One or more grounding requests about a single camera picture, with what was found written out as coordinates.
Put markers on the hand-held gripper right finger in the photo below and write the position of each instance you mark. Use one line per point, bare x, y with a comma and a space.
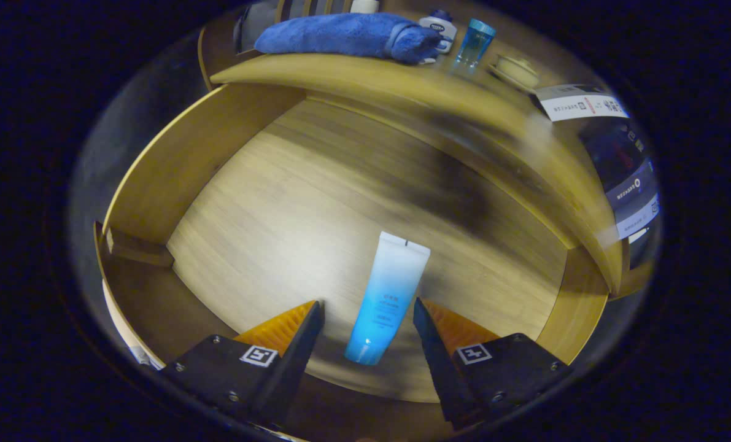
442, 362

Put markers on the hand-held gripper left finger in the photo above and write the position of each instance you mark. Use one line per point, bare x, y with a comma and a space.
294, 362

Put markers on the blue and white tube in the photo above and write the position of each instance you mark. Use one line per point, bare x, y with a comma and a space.
390, 288

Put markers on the wooden drawer with black knob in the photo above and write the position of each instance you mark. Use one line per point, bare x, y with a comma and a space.
310, 184

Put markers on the pale lilac book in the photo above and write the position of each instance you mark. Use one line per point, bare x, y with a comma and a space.
638, 220

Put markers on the dark blue book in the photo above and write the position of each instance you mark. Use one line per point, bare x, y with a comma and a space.
611, 153

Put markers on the white book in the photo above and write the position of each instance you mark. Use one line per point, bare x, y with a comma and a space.
580, 105

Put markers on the beige lidded teacup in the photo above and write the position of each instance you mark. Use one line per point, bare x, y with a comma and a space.
515, 70

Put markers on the clear blue bottle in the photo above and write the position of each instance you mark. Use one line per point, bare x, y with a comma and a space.
475, 43

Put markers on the blue folded towel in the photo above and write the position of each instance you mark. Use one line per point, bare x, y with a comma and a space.
340, 34

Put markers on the white bottle with blue cap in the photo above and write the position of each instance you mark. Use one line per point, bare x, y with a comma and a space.
439, 26

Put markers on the white pump bottle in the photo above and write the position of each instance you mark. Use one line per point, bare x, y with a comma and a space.
364, 6

